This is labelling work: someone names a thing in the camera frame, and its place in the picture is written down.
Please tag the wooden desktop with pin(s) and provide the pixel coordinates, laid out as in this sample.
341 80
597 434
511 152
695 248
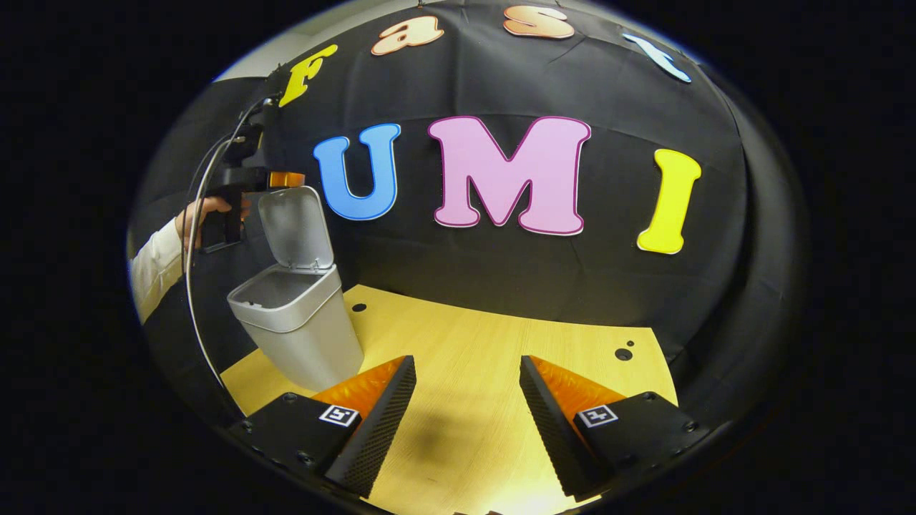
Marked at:
465 343

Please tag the black backdrop cloth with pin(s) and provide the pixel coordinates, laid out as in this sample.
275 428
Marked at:
501 272

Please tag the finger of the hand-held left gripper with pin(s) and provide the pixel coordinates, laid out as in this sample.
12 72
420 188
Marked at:
286 179

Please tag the white desktop garbage bin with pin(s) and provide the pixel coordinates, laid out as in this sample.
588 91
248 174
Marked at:
300 336

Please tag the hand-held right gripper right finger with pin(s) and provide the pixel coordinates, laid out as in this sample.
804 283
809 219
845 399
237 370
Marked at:
558 429

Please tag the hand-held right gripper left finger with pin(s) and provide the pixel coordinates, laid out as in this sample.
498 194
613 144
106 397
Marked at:
372 436

